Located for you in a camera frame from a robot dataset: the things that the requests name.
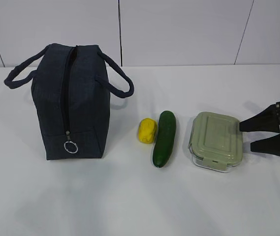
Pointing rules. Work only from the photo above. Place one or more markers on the glass container with green lid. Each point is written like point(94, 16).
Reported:
point(216, 142)

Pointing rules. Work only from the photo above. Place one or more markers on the yellow lemon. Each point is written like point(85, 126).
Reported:
point(147, 131)

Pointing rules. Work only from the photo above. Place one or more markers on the dark navy fabric lunch bag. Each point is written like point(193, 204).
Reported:
point(71, 89)

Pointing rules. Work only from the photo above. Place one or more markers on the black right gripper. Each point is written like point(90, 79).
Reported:
point(269, 121)

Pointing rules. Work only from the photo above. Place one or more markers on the green cucumber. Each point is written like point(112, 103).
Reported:
point(165, 139)

